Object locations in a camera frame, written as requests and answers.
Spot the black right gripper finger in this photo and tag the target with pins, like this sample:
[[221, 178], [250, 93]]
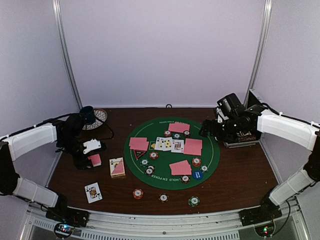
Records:
[[222, 137], [207, 128]]

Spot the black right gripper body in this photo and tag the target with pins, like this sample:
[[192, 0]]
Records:
[[230, 126]]

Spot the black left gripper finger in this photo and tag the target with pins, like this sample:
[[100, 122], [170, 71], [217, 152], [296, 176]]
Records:
[[89, 165], [81, 166]]

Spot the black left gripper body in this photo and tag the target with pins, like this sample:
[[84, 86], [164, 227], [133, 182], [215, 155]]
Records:
[[76, 159]]

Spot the red backed card deck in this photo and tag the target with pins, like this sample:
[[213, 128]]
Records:
[[95, 160]]

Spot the face down burn card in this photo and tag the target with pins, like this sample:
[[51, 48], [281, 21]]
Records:
[[193, 147]]

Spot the jack of clubs card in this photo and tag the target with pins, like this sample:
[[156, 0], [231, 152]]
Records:
[[93, 193]]

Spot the face up community card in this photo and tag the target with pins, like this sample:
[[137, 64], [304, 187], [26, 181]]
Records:
[[177, 146], [166, 143], [159, 144]]

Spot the blue small blind button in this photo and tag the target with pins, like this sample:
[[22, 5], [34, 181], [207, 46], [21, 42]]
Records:
[[197, 175]]

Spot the red five chip stack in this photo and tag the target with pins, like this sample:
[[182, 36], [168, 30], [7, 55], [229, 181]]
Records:
[[137, 193]]

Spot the black chip bottom mat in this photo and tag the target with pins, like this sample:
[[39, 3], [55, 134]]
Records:
[[185, 179]]

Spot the black chips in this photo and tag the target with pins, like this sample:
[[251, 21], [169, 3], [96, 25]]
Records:
[[150, 170]]

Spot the green chip stack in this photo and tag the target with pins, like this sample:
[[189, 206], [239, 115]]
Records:
[[194, 201]]

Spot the black hundred chip stack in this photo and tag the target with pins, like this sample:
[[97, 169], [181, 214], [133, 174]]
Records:
[[163, 198]]

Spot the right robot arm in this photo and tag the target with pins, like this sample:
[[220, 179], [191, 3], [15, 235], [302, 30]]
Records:
[[286, 156]]

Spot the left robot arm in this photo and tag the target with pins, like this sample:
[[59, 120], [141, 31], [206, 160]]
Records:
[[62, 130]]

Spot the aluminium poker chip case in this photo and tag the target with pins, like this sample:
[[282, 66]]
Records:
[[249, 136]]

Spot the gold playing card box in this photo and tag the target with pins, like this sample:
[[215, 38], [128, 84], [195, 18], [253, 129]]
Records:
[[117, 167]]

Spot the blue ceramic mug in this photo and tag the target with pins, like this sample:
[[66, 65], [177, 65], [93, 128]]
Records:
[[88, 114]]

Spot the green round poker mat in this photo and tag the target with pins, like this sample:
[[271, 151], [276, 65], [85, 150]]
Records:
[[162, 177]]

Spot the black red triangle button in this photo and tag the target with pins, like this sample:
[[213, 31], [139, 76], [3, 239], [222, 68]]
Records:
[[138, 154]]

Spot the floral patterned plate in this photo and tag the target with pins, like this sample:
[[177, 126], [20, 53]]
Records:
[[100, 118]]

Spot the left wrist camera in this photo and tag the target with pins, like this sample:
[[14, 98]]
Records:
[[92, 145]]

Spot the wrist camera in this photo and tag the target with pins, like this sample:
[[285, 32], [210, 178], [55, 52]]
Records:
[[228, 107], [92, 145]]

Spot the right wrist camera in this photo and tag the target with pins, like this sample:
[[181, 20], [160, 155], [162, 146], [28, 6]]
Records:
[[228, 107]]

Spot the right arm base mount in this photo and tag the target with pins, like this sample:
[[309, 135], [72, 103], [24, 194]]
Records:
[[253, 216]]

